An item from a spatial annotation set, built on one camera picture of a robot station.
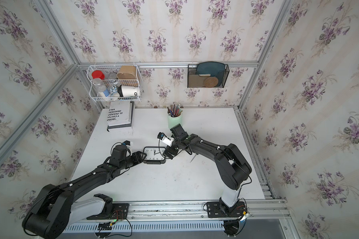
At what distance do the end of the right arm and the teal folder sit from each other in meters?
0.41

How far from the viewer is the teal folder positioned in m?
0.93

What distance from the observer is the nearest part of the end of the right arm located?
71 centimetres
